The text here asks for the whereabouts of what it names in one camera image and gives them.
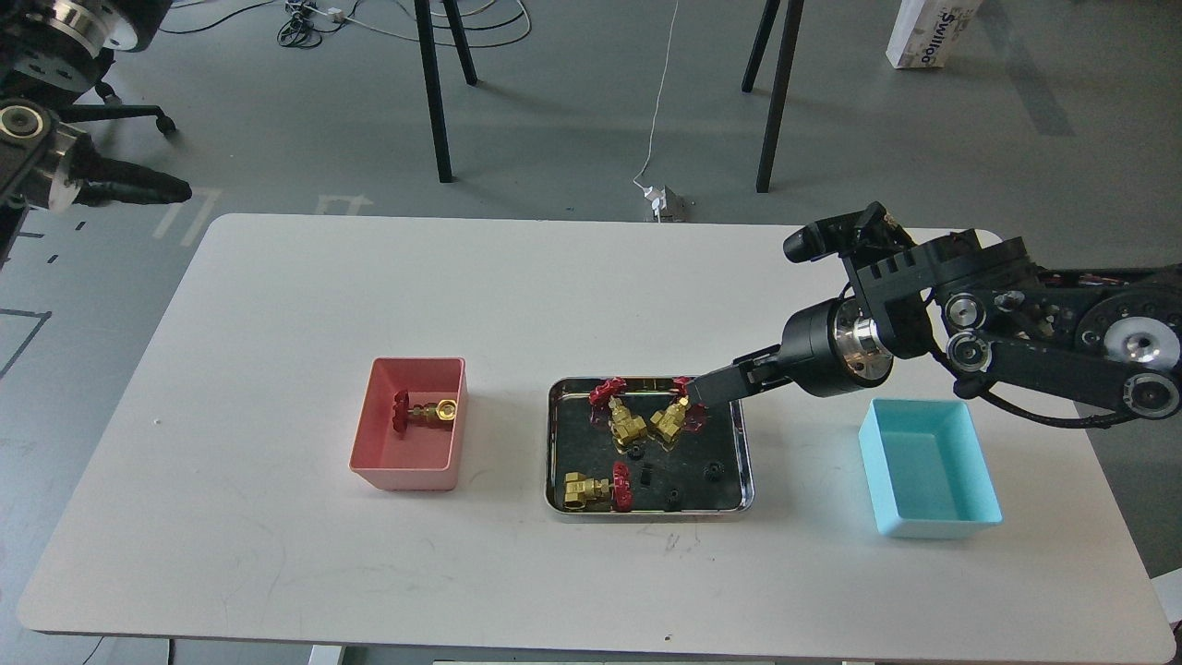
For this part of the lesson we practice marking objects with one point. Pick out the brass valve front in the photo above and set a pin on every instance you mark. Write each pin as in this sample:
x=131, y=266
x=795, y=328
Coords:
x=580, y=492

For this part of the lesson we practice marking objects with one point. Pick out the black table leg left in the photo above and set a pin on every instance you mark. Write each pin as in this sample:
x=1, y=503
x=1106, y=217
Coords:
x=428, y=53

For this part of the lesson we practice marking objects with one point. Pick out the pink plastic box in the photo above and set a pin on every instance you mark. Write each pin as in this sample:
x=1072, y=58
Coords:
x=423, y=458

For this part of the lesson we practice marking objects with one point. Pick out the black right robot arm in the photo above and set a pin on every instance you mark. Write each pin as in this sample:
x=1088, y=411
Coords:
x=1066, y=348

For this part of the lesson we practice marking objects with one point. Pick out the white cardboard box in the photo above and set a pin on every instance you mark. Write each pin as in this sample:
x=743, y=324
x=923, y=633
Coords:
x=925, y=32

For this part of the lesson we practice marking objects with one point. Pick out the black table leg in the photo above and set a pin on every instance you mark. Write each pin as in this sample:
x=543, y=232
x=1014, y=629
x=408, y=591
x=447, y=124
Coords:
x=791, y=27
x=428, y=53

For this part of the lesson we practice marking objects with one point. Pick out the light blue plastic box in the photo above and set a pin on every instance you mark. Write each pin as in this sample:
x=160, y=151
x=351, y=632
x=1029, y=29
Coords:
x=927, y=475

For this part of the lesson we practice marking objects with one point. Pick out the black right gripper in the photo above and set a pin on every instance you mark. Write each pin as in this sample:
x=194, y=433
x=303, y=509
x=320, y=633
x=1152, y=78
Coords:
x=766, y=368

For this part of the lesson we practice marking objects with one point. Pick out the metal tray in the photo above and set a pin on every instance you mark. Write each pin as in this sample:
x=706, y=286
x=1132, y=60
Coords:
x=578, y=440

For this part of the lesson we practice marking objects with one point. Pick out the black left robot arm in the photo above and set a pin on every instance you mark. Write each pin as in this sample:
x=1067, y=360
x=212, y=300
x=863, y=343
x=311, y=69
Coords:
x=55, y=55

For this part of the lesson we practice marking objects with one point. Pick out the black table leg right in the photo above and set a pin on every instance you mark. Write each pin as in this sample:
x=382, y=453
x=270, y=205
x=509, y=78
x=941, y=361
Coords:
x=791, y=27

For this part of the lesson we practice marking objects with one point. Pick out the floor power socket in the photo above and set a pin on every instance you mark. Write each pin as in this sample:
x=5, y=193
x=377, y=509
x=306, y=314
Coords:
x=665, y=205

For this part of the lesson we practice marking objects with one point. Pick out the black office chair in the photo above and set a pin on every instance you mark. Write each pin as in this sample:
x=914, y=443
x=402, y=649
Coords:
x=112, y=108

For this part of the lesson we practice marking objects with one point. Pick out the brass valve red handle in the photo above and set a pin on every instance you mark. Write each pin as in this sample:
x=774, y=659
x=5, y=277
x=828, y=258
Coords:
x=443, y=413

